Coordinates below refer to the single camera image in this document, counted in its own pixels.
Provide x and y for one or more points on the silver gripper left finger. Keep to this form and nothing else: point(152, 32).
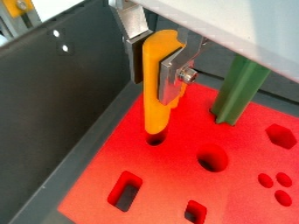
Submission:
point(133, 24)

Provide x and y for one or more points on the red foam peg board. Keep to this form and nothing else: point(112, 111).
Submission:
point(212, 174)

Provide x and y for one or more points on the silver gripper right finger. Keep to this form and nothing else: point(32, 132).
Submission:
point(177, 69)

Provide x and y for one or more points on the green star peg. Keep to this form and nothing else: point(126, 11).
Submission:
point(241, 85)

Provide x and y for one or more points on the yellow-capped metal frame post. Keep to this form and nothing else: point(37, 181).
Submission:
point(18, 17)

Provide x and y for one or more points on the orange oval peg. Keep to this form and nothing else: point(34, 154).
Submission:
point(158, 46)

